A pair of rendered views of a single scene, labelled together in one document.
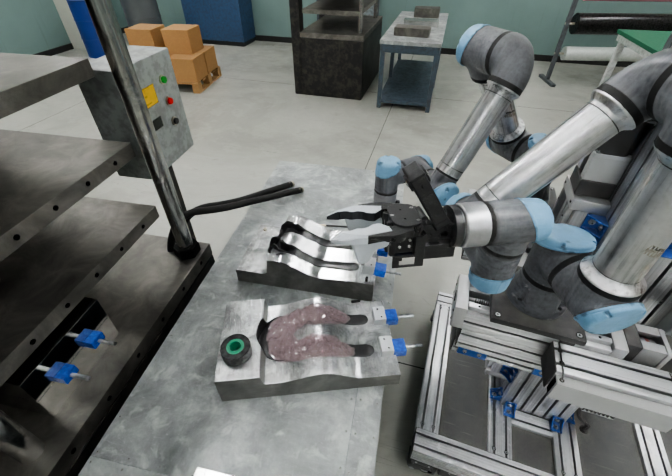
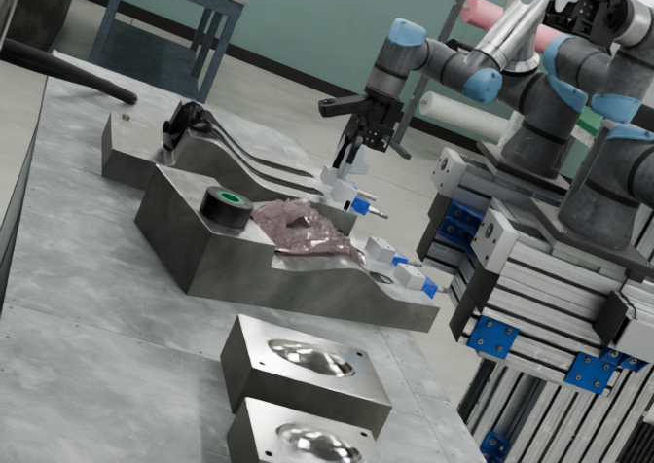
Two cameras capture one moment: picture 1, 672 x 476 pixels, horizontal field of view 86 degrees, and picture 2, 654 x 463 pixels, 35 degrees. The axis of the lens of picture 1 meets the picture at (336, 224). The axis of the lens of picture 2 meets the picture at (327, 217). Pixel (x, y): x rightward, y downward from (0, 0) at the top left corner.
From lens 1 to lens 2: 135 cm
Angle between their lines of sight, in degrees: 36
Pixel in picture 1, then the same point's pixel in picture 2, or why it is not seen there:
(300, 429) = not seen: hidden behind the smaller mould
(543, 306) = (613, 225)
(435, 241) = (600, 23)
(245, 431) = not seen: hidden behind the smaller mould
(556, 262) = (639, 152)
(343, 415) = (375, 343)
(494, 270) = (633, 83)
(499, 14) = (314, 2)
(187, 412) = (137, 294)
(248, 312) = (201, 184)
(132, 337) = not seen: outside the picture
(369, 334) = (376, 266)
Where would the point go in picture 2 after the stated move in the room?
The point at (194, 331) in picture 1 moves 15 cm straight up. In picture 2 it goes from (70, 213) to (100, 131)
